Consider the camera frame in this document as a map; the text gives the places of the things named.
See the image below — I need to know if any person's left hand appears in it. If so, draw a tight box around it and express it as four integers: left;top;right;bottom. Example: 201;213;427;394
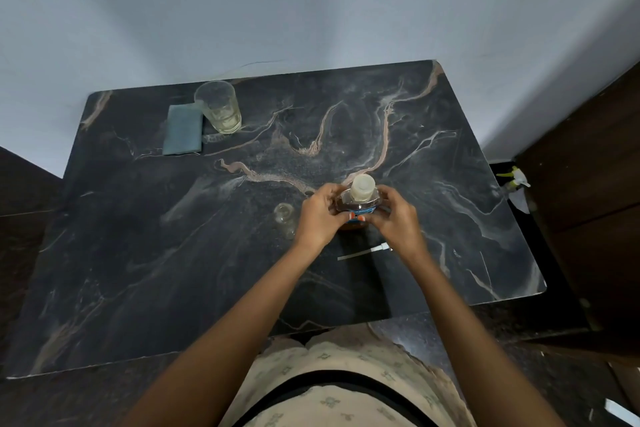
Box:
294;183;357;253

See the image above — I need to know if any person's right hand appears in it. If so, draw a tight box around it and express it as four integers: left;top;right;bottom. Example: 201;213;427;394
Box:
358;186;427;265

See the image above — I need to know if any white-capped bottle with blue label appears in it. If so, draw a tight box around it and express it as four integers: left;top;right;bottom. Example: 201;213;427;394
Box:
336;173;385;230

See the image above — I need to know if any person's right forearm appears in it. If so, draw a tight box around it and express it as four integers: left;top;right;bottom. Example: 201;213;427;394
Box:
400;251;567;427

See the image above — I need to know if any person's left forearm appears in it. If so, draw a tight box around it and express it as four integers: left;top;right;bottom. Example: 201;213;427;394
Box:
120;238;327;427

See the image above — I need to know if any small clear glass vial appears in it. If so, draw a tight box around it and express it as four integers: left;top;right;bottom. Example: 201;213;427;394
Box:
273;202;298;241

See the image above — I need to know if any white plastic dropper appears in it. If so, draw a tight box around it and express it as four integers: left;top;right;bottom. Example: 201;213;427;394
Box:
337;243;394;261

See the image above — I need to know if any spray bottle with green nozzle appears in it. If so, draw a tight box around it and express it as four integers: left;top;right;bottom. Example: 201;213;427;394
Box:
495;166;539;215

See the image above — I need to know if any clear drinking glass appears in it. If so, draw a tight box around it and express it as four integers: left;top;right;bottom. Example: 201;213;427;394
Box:
194;80;243;135

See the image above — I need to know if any grey-blue folded cloth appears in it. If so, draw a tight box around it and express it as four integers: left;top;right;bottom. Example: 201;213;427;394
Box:
162;104;204;156

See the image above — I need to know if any beige patterned garment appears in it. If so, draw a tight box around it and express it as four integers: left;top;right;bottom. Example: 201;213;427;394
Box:
220;324;466;427

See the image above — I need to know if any dark wooden door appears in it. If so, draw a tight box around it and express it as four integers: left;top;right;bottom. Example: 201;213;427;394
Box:
514;61;640;342

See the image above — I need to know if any white flat object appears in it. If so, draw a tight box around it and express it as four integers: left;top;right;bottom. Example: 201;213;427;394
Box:
604;399;640;427

